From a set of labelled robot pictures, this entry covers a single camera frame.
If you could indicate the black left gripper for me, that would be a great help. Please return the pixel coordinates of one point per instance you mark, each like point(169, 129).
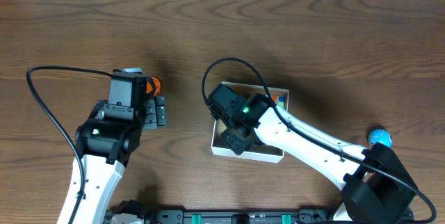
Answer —
point(150, 109)

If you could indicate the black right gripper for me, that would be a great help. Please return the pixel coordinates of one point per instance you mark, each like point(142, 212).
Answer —
point(235, 140)

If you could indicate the white cardboard box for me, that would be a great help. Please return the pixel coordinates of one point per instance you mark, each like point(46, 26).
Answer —
point(256, 152)

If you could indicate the colourful puzzle cube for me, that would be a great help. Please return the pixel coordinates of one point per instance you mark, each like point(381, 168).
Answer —
point(279, 100)

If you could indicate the blue toy ball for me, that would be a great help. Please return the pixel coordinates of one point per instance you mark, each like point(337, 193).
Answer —
point(381, 136)

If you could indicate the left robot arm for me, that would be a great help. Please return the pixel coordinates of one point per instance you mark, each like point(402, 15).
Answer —
point(106, 140)

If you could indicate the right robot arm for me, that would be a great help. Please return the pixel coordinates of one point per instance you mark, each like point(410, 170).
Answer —
point(375, 186)

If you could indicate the orange round cap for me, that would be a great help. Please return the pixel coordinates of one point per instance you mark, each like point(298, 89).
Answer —
point(153, 86)

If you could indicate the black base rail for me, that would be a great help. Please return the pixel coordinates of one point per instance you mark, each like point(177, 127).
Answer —
point(134, 212)

